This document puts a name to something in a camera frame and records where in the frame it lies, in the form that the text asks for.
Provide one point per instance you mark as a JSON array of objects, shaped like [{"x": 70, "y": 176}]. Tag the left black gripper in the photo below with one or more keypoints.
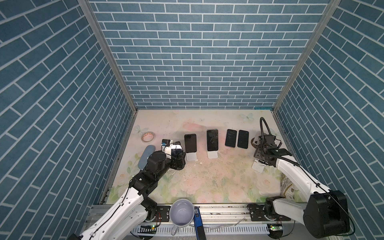
[{"x": 180, "y": 156}]

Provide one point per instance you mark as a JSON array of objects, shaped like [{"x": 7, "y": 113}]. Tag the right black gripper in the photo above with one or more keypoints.
[{"x": 257, "y": 152}]

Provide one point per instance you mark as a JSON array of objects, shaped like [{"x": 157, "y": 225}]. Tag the white phone stand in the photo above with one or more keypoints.
[
  {"x": 191, "y": 157},
  {"x": 258, "y": 166},
  {"x": 212, "y": 154}
]

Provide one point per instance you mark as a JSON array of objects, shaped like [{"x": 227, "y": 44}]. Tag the phone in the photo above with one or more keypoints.
[
  {"x": 190, "y": 143},
  {"x": 212, "y": 140},
  {"x": 243, "y": 139},
  {"x": 231, "y": 138},
  {"x": 144, "y": 157}
]

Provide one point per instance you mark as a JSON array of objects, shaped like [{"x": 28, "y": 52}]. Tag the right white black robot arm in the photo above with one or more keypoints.
[{"x": 324, "y": 212}]

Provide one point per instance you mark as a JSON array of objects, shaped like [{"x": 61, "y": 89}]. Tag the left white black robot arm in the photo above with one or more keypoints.
[{"x": 135, "y": 206}]

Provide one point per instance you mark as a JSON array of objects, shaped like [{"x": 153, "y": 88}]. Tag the round black phone stand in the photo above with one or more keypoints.
[{"x": 178, "y": 165}]

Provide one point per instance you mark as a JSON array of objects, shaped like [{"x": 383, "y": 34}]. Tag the roll of tape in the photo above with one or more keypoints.
[{"x": 148, "y": 137}]

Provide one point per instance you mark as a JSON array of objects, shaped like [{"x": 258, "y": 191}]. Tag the white ceramic mug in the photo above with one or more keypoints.
[{"x": 182, "y": 213}]

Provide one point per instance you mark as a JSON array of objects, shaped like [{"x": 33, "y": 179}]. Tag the blue handheld tool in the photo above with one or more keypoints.
[{"x": 198, "y": 223}]

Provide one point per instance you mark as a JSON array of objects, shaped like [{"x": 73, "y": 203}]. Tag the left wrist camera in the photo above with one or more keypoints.
[{"x": 165, "y": 144}]

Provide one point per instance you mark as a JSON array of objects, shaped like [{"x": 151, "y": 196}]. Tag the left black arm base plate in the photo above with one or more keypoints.
[{"x": 162, "y": 213}]

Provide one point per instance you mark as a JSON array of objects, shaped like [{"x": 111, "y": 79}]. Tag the aluminium front rail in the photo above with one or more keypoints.
[{"x": 210, "y": 213}]

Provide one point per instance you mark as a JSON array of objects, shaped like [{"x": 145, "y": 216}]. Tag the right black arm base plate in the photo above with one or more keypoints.
[{"x": 257, "y": 214}]

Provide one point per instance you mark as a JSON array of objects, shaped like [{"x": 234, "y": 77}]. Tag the white slotted cable duct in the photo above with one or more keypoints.
[{"x": 165, "y": 231}]

